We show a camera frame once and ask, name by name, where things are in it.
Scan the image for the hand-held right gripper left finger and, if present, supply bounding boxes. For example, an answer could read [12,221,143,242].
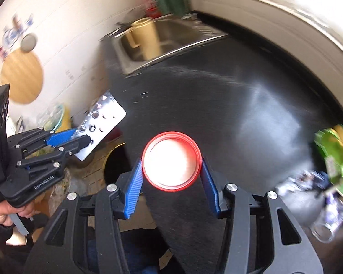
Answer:
[23,158,149,274]

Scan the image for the steel sink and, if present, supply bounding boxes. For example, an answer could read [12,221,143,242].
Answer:
[103,14,229,77]

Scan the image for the round wooden board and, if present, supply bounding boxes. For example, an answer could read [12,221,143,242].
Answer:
[0,50,44,105]

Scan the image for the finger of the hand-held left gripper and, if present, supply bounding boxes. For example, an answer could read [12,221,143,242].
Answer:
[16,135,92,178]
[8,128,78,156]

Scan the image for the green snack bag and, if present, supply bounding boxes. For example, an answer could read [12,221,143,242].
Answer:
[314,124,343,197]

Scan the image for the grey round wall disc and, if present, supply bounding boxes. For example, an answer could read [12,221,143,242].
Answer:
[20,33,37,52]

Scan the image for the red bottle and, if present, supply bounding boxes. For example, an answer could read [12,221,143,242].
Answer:
[142,0,161,19]

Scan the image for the clear glass jar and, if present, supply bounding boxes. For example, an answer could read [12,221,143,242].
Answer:
[310,195,343,244]

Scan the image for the glass bowl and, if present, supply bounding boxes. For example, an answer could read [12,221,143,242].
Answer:
[36,104,73,133]

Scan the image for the blue white wall ornament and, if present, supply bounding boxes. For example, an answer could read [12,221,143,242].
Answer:
[0,14,35,60]

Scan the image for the crumpled clear plastic wrapper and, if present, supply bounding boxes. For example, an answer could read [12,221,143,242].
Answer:
[275,170,332,199]

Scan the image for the red rimmed round lid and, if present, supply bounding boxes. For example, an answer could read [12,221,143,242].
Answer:
[142,131,203,192]

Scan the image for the silver pill blister pack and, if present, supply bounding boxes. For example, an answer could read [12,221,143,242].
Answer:
[75,90,127,161]

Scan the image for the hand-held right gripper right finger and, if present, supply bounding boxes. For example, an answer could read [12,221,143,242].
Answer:
[200,158,324,274]

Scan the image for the window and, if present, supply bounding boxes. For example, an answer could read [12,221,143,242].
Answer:
[237,0,343,72]

